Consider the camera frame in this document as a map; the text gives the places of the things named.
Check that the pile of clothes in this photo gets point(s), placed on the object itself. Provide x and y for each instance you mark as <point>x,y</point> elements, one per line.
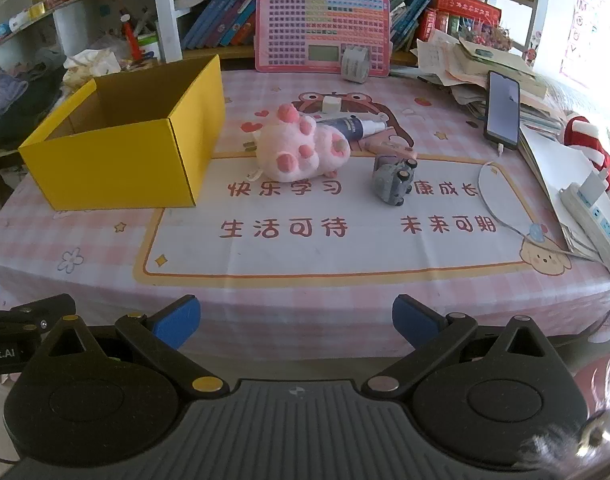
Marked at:
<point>20,90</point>

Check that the row of slanted books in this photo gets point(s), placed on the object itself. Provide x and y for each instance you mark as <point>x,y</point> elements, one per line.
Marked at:
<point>220,20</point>

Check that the yellow cardboard box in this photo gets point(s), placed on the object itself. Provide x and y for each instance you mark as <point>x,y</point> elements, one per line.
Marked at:
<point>125,160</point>

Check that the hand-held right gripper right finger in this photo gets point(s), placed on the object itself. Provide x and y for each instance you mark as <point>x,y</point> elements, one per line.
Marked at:
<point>415,317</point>

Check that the small white cube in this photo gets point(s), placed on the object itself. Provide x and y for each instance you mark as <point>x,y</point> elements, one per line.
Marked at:
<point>330,104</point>

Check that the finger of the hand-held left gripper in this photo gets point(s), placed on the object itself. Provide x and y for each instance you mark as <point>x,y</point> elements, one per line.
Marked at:
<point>35,310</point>

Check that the pink learning board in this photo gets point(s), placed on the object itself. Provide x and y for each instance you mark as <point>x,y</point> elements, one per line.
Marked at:
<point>295,25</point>

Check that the red white santa hat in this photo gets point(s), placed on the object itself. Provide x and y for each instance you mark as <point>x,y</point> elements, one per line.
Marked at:
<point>582,132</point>

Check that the black smartphone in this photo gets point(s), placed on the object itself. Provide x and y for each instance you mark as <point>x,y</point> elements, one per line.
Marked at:
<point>502,110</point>

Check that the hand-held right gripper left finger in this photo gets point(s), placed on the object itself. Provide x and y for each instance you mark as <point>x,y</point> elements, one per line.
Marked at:
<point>177,317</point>

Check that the pile of loose papers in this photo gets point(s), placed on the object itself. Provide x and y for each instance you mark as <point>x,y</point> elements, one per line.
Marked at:
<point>450,60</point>

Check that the pink plush paw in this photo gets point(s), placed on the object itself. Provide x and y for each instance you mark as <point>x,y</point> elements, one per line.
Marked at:
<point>295,145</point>

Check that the white bookshelf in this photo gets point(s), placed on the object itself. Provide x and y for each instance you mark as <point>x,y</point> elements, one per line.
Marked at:
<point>165,10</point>

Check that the small pink toy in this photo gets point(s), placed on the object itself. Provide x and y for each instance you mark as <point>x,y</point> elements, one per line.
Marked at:
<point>385,147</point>

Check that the dark blue spray bottle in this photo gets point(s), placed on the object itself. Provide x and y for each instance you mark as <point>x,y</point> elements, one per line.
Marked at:
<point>347,127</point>

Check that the white notebook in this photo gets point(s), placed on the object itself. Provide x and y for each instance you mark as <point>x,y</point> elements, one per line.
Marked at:
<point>550,160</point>

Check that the grey toy car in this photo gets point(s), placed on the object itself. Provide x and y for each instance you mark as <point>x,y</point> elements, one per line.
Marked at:
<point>392,182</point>

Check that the white power strip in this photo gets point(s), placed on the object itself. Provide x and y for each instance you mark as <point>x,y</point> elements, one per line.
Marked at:
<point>597,217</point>

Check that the pink printed tablecloth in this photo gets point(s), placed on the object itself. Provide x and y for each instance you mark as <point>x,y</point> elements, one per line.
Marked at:
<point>310,250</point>

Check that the alphabet wall poster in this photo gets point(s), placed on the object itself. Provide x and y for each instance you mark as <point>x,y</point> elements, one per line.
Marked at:
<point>595,20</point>

